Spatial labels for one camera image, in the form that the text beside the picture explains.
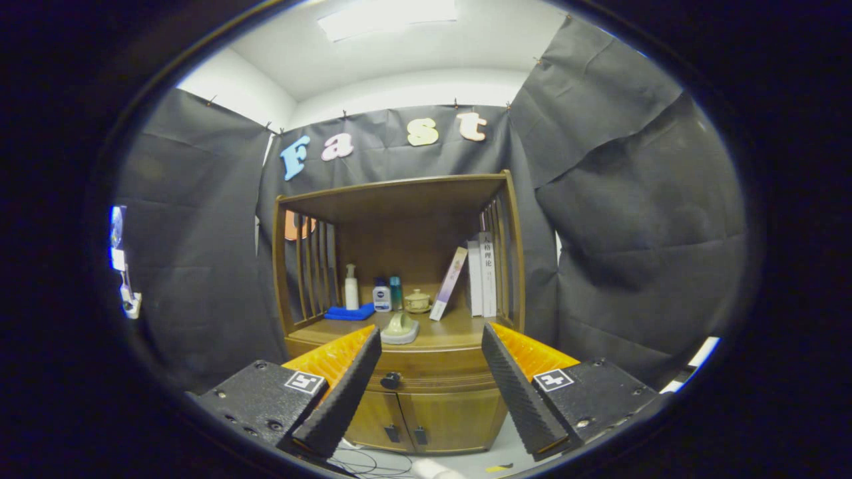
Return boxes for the wooden countertop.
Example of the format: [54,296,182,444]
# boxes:
[286,307,520,350]

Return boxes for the white book with black lettering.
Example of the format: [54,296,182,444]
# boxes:
[479,232,498,318]

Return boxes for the purple and white book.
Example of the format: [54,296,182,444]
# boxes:
[429,247,469,321]

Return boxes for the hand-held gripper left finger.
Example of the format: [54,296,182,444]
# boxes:
[190,325,383,460]

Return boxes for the plain white book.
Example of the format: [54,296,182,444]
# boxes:
[468,240,484,317]

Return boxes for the wooden cabinet door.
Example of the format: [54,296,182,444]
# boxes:
[398,388,508,454]
[345,391,408,452]

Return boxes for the wooden cabinet with slatted sides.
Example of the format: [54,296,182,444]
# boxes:
[272,170,527,454]

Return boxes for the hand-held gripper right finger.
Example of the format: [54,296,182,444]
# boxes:
[481,323,666,461]

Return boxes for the pale green object grey base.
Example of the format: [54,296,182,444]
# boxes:
[380,311,421,345]

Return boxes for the wooden drawer with black knob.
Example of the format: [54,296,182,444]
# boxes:
[286,336,507,393]

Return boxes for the blue folded cloth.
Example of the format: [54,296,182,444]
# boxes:
[323,303,377,321]

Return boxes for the white device with cable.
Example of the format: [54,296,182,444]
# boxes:
[110,205,142,320]

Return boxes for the black floor cables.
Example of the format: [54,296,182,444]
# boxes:
[329,442,417,479]

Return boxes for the white rounded object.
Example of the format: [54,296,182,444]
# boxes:
[411,459,467,479]

